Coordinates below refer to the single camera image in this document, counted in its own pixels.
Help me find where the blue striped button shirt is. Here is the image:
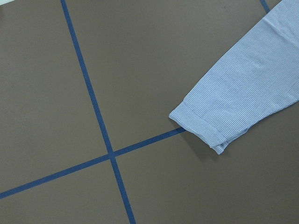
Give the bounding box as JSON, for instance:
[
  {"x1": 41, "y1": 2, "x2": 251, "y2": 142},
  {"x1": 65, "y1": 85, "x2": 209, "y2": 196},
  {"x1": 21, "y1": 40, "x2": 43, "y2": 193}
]
[{"x1": 169, "y1": 0, "x2": 299, "y2": 154}]

